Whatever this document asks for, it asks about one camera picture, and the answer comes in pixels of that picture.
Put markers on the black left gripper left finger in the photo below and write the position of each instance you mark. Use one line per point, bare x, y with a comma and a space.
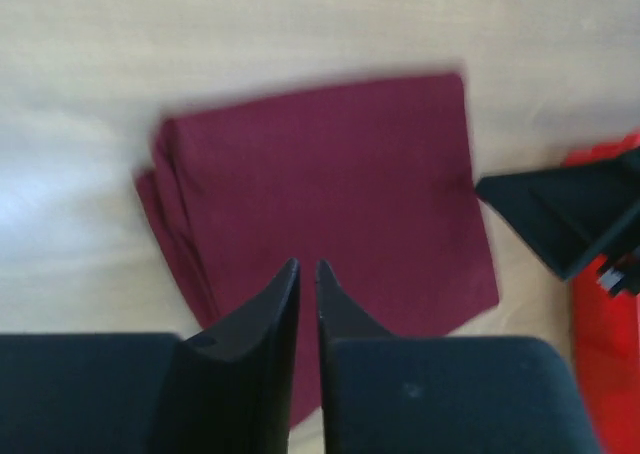
226, 389

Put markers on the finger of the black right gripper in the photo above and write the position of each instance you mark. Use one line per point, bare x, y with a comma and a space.
568, 216

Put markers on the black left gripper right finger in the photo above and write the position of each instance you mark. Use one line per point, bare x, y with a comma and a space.
383, 393

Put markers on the maroon t shirt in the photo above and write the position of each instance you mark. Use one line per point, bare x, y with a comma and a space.
374, 177

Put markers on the red plastic bin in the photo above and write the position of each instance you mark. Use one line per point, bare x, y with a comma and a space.
605, 343

